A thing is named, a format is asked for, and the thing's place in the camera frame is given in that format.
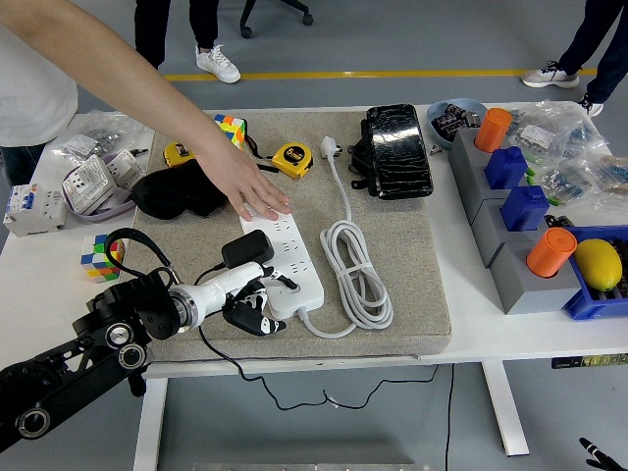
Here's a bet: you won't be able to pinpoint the thin black adapter cord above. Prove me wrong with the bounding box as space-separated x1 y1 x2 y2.
193 262 441 411

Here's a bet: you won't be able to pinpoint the purple flat band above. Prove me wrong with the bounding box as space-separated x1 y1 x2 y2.
66 150 143 225

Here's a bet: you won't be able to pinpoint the black electronic parts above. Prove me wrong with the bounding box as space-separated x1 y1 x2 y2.
436 102 485 136

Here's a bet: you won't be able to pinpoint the person's right hand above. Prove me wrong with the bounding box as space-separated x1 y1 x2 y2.
195 144 294 222

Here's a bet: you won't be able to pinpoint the yellow lemon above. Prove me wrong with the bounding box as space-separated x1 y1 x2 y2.
573 238 624 291

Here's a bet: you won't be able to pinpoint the clear bag blue parts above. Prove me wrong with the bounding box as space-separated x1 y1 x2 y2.
532 156 598 205

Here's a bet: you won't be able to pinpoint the grey slotted block holder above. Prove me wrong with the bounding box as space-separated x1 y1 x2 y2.
448 128 588 316

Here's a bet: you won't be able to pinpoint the black table control panel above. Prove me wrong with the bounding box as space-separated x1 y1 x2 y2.
550 352 628 370

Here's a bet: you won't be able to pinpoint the orange cylinder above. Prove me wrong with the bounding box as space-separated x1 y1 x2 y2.
473 107 513 152
526 227 579 279

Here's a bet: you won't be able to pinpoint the white socket module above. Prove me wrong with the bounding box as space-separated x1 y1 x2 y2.
105 148 148 190
62 154 119 216

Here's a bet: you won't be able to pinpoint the small yellow tape measure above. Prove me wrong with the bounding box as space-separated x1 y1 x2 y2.
162 140 197 170

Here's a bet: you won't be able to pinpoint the white power strip cable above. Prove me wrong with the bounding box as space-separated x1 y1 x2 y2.
319 135 394 340

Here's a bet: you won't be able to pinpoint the black power adapter plug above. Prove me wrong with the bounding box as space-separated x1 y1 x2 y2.
221 230 275 270

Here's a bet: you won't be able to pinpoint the white circuit breaker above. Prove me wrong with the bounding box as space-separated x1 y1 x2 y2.
3 181 68 237

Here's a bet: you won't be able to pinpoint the clear bag brown parts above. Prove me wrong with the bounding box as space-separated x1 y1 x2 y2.
588 155 628 202

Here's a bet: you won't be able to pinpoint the large colourful puzzle cube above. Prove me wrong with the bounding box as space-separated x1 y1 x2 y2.
214 114 246 148

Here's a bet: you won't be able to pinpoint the blue block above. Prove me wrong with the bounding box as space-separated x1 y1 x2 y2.
499 184 550 233
484 145 530 191

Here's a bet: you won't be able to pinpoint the clear bag white label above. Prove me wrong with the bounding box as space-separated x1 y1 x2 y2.
509 100 612 161

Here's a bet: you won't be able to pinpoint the black office chair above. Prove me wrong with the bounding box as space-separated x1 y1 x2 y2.
238 0 315 39

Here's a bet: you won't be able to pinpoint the white power strip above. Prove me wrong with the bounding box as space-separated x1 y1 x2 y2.
238 208 326 321

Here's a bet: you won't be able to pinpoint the black cloth pouch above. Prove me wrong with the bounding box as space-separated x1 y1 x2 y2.
131 159 232 220

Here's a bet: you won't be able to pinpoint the clear bag metal parts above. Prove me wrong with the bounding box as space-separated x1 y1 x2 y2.
51 110 156 161

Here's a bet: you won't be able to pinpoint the small colourful puzzle cube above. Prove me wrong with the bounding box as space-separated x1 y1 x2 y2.
80 234 128 285

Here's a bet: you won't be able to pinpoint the grey-brown mat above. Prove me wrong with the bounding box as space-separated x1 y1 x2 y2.
106 110 455 365

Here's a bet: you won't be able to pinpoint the white table leg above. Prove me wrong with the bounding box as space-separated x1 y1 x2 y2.
480 361 530 457
132 378 169 471

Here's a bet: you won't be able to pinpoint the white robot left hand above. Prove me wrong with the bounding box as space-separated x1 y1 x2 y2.
193 261 299 339

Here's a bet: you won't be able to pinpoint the blue plastic bin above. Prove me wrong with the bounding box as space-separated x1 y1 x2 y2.
561 225 628 322

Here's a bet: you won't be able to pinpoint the person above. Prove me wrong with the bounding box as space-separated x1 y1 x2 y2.
0 24 79 185
520 0 628 120
134 0 242 84

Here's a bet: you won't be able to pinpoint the hanging black cable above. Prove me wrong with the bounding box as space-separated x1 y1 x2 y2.
444 363 455 471

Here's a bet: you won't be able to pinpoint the black glossy cracked case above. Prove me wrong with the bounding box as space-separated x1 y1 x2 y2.
366 103 436 200

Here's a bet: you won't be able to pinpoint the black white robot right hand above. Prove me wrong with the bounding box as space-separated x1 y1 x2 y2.
578 437 624 471

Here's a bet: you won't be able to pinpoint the yellow tape measure black strap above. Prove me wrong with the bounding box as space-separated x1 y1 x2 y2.
240 128 314 181

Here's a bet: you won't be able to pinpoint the light blue bowl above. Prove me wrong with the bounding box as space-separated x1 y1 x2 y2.
426 98 489 151

